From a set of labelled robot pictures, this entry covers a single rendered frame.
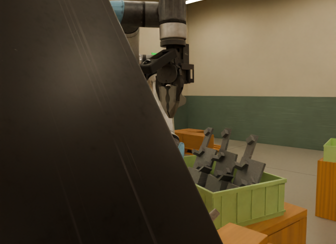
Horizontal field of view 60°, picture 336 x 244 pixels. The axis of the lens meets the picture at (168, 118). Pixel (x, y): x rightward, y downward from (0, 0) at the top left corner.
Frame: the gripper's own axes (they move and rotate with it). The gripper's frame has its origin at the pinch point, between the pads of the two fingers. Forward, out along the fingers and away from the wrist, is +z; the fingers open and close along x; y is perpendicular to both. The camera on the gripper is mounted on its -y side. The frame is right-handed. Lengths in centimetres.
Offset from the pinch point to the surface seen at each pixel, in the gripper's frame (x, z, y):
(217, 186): 19, 40, 58
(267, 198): -5, 41, 60
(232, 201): 2, 38, 42
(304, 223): -14, 57, 82
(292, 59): 181, -82, 681
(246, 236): -14.0, 39.1, 20.1
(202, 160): 39, 33, 75
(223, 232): -7.1, 39.0, 18.1
